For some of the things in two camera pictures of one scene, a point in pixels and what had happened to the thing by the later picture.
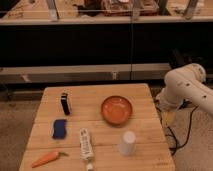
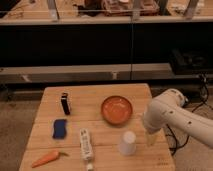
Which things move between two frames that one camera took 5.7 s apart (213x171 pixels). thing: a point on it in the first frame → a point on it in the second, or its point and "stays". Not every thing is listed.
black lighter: [64, 103] stays
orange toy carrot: [49, 159] stays
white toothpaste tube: [85, 148] stays
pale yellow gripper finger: [169, 117] → [151, 139]
